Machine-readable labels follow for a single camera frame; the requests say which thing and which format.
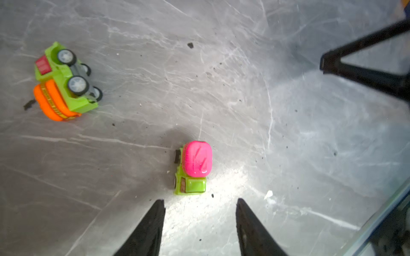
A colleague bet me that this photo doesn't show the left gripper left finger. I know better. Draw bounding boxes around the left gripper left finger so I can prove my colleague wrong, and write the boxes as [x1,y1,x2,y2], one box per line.
[114,199,165,256]

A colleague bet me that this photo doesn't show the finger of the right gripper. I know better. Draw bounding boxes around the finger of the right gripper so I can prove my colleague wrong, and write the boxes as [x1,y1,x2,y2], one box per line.
[319,20,410,102]

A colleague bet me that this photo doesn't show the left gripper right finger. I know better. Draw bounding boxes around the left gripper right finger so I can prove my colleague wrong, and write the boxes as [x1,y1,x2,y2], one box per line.
[236,198,287,256]

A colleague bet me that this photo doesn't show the green pink toy car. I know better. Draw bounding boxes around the green pink toy car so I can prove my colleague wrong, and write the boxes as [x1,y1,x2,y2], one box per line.
[174,141,212,196]

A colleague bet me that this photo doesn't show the orange green toy car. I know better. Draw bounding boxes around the orange green toy car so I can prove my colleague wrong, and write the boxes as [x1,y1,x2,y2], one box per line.
[33,42,103,122]

